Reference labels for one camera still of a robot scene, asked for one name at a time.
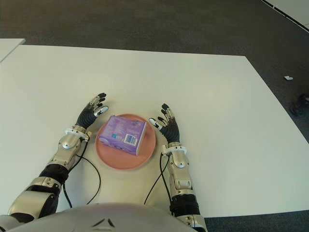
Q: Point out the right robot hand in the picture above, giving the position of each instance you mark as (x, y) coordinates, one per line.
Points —
(172, 133)

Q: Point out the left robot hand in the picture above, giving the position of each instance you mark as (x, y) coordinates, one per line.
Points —
(87, 118)

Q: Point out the purple tissue paper pack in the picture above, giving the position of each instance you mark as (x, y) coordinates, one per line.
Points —
(120, 130)

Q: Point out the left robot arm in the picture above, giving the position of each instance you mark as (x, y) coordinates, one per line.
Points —
(67, 147)

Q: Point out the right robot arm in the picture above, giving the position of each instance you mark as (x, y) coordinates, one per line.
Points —
(179, 174)

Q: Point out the pink round plate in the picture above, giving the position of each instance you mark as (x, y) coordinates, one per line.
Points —
(116, 159)

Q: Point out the grey robot torso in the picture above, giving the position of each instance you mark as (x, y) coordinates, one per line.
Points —
(101, 217)

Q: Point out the neighbouring white table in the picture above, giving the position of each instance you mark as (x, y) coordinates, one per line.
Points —
(8, 47)

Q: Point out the small white floor object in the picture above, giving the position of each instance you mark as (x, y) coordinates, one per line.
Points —
(288, 77)

